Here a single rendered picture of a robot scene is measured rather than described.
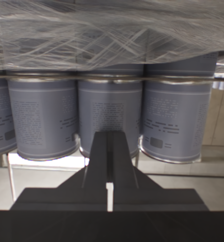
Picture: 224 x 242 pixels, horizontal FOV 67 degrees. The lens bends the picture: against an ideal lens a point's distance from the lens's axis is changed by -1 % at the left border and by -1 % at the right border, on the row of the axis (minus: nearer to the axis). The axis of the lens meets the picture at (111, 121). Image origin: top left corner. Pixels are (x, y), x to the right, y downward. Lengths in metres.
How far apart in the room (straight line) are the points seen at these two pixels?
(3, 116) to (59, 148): 0.07
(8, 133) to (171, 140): 0.17
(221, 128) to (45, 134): 3.46
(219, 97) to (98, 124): 3.25
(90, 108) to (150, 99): 0.06
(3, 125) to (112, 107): 0.12
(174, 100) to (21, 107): 0.14
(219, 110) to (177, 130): 3.26
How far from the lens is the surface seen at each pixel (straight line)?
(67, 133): 0.18
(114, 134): 0.15
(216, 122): 3.47
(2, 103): 0.20
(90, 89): 0.16
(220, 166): 8.13
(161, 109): 0.17
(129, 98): 0.16
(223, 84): 1.22
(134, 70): 0.16
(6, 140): 0.21
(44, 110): 0.17
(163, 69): 0.16
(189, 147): 0.18
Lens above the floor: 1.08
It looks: 17 degrees up
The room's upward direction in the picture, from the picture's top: 177 degrees counter-clockwise
